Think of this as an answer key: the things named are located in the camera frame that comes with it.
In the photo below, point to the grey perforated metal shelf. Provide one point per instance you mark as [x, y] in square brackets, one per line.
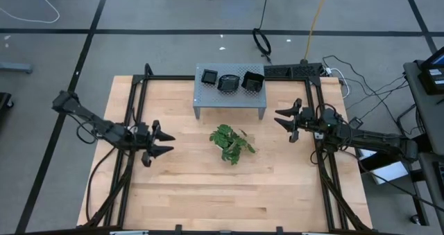
[229, 100]

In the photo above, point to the grey side desk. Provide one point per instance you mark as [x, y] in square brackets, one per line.
[425, 117]

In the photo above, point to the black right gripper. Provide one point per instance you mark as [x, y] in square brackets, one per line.
[307, 129]

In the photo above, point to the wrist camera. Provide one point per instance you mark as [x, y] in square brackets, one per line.
[307, 113]
[142, 128]

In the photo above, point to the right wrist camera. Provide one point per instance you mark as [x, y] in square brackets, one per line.
[307, 113]

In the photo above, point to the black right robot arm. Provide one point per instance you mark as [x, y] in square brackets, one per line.
[374, 141]

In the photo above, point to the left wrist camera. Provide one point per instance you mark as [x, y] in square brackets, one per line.
[142, 128]

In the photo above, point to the black wheeled equipment base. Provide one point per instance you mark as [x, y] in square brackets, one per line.
[5, 101]

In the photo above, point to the black perforated metal box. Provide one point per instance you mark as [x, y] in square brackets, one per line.
[295, 70]

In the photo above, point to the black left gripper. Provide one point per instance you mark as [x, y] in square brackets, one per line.
[145, 143]

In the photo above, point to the black laptop computer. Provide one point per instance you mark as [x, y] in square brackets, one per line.
[431, 77]

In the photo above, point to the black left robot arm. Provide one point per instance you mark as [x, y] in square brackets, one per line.
[97, 124]

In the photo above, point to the white paper box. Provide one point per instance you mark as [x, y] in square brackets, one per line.
[392, 174]

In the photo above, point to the green plant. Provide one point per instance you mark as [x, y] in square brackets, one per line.
[229, 143]

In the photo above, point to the black wavy round plate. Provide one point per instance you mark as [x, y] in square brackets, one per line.
[228, 83]

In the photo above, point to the grey metal floor bar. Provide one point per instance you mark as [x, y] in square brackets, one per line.
[15, 68]

